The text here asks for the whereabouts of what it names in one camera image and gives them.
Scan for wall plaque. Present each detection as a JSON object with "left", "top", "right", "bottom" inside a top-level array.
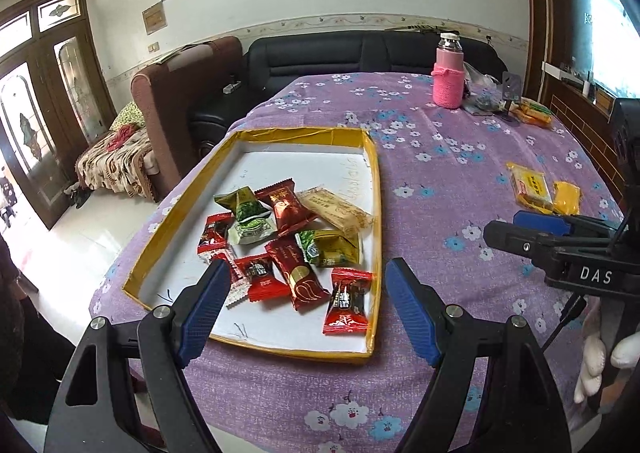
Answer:
[{"left": 141, "top": 2, "right": 168, "bottom": 37}]

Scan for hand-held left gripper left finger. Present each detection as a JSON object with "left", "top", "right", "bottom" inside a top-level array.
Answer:
[{"left": 44, "top": 258, "right": 232, "bottom": 453}]

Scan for square dark red candy packet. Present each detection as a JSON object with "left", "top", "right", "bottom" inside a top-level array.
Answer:
[{"left": 254, "top": 177, "right": 322, "bottom": 237}]

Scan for crumpled plastic bag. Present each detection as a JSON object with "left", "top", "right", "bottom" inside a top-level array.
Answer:
[{"left": 461, "top": 60, "right": 502, "bottom": 114}]

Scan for beige cracker packet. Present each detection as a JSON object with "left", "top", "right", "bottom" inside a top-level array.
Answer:
[{"left": 299, "top": 187, "right": 376, "bottom": 235}]

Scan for floral blanket covered sofa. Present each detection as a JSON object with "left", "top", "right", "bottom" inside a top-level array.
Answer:
[{"left": 74, "top": 100, "right": 162, "bottom": 200}]

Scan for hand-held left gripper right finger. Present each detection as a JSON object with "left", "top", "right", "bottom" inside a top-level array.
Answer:
[{"left": 385, "top": 258, "right": 571, "bottom": 453}]

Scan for white red snack packet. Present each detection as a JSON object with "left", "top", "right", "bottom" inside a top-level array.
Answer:
[{"left": 224, "top": 277, "right": 252, "bottom": 310}]

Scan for orange snack packets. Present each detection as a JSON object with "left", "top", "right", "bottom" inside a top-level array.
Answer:
[{"left": 516, "top": 97, "right": 554, "bottom": 127}]

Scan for green gold candy packet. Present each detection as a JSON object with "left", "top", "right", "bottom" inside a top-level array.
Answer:
[{"left": 295, "top": 228, "right": 363, "bottom": 269}]

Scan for green floral pillow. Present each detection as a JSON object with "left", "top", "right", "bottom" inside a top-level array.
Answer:
[{"left": 109, "top": 100, "right": 144, "bottom": 132}]

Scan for window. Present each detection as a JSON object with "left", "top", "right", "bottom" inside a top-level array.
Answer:
[{"left": 565, "top": 0, "right": 640, "bottom": 101}]

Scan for wooden glass door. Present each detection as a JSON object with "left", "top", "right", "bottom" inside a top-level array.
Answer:
[{"left": 0, "top": 0, "right": 117, "bottom": 230}]

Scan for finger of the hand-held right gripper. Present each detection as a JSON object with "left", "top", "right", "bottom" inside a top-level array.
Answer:
[
  {"left": 513, "top": 209, "right": 617, "bottom": 240},
  {"left": 482, "top": 219, "right": 627, "bottom": 290}
]

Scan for purple floral tablecloth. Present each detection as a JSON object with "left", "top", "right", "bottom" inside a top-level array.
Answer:
[{"left": 90, "top": 72, "right": 632, "bottom": 453}]

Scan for long dark red snack packet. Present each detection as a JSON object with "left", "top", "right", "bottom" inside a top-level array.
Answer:
[{"left": 265, "top": 235, "right": 332, "bottom": 314}]

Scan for person's right hand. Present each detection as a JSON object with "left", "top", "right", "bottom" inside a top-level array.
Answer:
[{"left": 573, "top": 311, "right": 640, "bottom": 405}]

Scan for yellow printed snack packet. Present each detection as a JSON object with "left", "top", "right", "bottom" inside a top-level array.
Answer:
[{"left": 506, "top": 161, "right": 557, "bottom": 214}]

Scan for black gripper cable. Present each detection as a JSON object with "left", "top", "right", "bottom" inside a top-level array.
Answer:
[{"left": 541, "top": 294, "right": 587, "bottom": 352}]

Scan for plain orange yellow snack packet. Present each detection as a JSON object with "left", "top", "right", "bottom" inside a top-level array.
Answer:
[{"left": 552, "top": 180, "right": 583, "bottom": 217}]

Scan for phone stand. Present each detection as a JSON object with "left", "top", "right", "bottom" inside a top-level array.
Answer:
[{"left": 499, "top": 71, "right": 524, "bottom": 124}]

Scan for brown armchair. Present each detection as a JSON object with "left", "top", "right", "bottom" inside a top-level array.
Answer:
[{"left": 130, "top": 35, "right": 244, "bottom": 202}]

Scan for small white box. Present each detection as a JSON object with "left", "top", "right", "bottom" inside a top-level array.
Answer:
[{"left": 541, "top": 62, "right": 587, "bottom": 94}]

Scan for person's dark clothing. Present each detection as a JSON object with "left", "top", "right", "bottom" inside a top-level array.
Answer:
[{"left": 0, "top": 233, "right": 91, "bottom": 426}]

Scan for yellow rimmed white tray box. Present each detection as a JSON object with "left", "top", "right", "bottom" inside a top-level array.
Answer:
[{"left": 122, "top": 127, "right": 383, "bottom": 365}]

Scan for pink knit covered bottle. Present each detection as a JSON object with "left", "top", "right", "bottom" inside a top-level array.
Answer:
[{"left": 431, "top": 31, "right": 468, "bottom": 110}]

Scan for black leather sofa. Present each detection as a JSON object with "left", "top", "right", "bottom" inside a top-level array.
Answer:
[{"left": 187, "top": 30, "right": 509, "bottom": 160}]

